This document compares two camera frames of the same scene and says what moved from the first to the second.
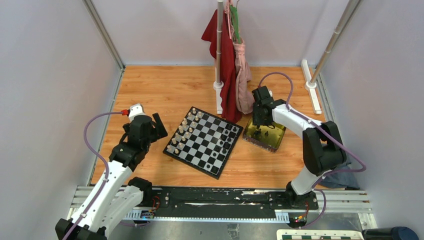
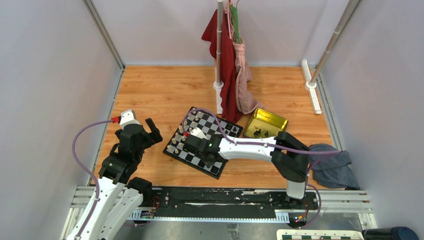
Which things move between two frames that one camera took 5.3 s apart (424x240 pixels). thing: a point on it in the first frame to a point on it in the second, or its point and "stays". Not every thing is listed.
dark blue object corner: [396, 233] stays
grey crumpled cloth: [342, 179] stays
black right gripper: [256, 120] to [208, 163]
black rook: [228, 126] stays
